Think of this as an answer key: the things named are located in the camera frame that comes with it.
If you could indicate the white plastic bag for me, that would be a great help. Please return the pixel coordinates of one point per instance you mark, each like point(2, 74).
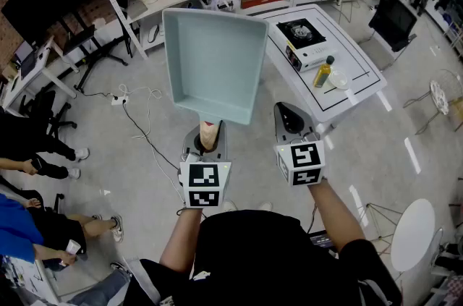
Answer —
point(224, 2)

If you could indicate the yellow oil bottle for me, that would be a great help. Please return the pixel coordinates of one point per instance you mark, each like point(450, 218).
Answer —
point(322, 75)

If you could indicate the white portable gas stove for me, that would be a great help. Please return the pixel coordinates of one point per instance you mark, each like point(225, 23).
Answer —
point(307, 51)

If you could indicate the person's left forearm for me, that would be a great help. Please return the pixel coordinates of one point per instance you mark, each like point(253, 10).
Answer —
point(181, 243)

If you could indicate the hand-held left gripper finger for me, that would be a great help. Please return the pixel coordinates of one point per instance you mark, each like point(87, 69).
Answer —
point(223, 140)
point(190, 142)

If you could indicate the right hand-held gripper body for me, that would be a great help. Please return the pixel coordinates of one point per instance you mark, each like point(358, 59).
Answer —
point(302, 161)

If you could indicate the dark display device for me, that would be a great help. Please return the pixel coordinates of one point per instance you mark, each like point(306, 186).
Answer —
point(322, 240)

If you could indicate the person's right forearm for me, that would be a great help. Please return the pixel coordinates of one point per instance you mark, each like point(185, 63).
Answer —
point(334, 214)

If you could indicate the white paper cup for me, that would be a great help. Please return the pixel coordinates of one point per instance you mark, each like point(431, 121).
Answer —
point(73, 246)

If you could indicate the round white side table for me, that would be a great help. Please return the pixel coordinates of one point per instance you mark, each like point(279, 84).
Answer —
point(414, 236)

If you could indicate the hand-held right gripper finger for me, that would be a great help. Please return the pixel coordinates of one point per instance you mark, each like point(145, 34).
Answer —
point(309, 125)
point(277, 123)

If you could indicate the white table with black lines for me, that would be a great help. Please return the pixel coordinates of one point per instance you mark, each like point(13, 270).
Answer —
point(356, 73)

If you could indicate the white power strip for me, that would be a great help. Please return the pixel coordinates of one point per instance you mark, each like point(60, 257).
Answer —
point(119, 100)

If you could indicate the white desk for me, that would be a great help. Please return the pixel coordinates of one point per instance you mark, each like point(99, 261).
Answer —
point(47, 69)

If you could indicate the black swivel chair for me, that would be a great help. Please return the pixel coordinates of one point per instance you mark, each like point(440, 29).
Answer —
point(47, 109)

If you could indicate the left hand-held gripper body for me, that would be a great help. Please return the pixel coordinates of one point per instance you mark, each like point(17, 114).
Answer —
point(204, 176)

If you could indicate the person's black shirt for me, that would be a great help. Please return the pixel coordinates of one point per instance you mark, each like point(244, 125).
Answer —
point(260, 261)

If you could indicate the black screen on stand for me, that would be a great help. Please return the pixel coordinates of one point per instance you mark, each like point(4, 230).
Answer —
point(47, 4)

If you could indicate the black phone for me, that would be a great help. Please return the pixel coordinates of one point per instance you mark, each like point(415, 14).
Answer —
point(36, 163)

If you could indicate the person's white shoe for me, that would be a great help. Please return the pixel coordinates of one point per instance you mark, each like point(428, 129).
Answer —
point(266, 206)
point(230, 205)

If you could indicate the white bowl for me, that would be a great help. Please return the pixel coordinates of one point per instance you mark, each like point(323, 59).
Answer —
point(339, 80)

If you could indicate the grey laptop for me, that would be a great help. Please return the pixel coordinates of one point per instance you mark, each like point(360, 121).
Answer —
point(26, 60)

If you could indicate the black office chair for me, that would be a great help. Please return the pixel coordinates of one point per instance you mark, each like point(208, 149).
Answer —
point(392, 20)

